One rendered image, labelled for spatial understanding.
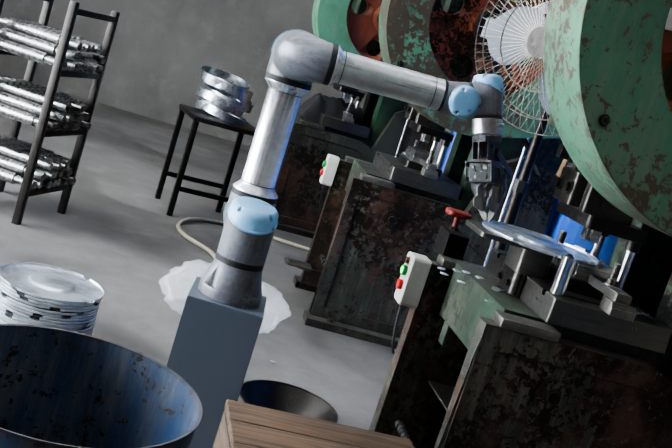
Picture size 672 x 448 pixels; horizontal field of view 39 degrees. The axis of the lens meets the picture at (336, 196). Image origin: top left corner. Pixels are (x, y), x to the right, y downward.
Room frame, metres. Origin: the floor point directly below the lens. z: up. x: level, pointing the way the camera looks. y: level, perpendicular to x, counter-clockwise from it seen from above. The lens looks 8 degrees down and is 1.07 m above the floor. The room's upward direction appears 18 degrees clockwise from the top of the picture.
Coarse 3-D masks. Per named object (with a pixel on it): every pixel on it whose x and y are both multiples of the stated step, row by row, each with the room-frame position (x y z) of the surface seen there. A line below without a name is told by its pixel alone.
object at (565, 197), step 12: (564, 168) 2.29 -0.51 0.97; (576, 168) 2.28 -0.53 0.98; (564, 180) 2.27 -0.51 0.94; (576, 180) 2.21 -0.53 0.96; (564, 192) 2.25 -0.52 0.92; (576, 192) 2.21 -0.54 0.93; (588, 192) 2.20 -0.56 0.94; (576, 204) 2.21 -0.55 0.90; (588, 204) 2.19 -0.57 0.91; (600, 204) 2.20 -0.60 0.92; (600, 216) 2.20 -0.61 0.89; (612, 216) 2.20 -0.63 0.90; (624, 216) 2.21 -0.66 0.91
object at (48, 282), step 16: (0, 272) 2.47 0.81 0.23; (16, 272) 2.51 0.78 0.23; (32, 272) 2.56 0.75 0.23; (48, 272) 2.60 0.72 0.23; (64, 272) 2.64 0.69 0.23; (16, 288) 2.39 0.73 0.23; (32, 288) 2.43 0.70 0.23; (48, 288) 2.46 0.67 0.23; (64, 288) 2.49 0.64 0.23; (80, 288) 2.55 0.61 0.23; (96, 288) 2.59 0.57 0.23
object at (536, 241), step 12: (492, 228) 2.25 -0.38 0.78; (504, 228) 2.32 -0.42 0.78; (516, 228) 2.39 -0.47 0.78; (516, 240) 2.17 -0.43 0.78; (528, 240) 2.21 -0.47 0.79; (540, 240) 2.26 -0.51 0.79; (552, 240) 2.38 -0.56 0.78; (552, 252) 2.16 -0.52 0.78; (564, 252) 2.22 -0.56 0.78; (576, 252) 2.30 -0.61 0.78; (588, 264) 2.15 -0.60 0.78
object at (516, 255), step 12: (480, 228) 2.20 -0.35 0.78; (504, 240) 2.16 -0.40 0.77; (516, 252) 2.23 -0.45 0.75; (528, 252) 2.20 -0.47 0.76; (540, 252) 2.18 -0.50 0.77; (504, 264) 2.28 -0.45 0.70; (516, 264) 2.21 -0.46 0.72; (528, 264) 2.20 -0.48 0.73; (540, 264) 2.21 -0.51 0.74; (504, 276) 2.25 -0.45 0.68; (516, 276) 2.20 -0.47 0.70; (540, 276) 2.21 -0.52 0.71; (504, 288) 2.23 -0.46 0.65; (516, 288) 2.20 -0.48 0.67
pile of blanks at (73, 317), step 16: (0, 288) 2.41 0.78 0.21; (0, 304) 2.40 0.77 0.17; (16, 304) 2.38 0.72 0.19; (32, 304) 2.37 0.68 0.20; (48, 304) 2.38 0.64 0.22; (64, 304) 2.40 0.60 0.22; (80, 304) 2.43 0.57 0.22; (96, 304) 2.51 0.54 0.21; (0, 320) 2.39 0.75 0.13; (16, 320) 2.37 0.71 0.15; (32, 320) 2.37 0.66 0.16; (48, 320) 2.38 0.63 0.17; (64, 320) 2.40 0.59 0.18; (80, 320) 2.44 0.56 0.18
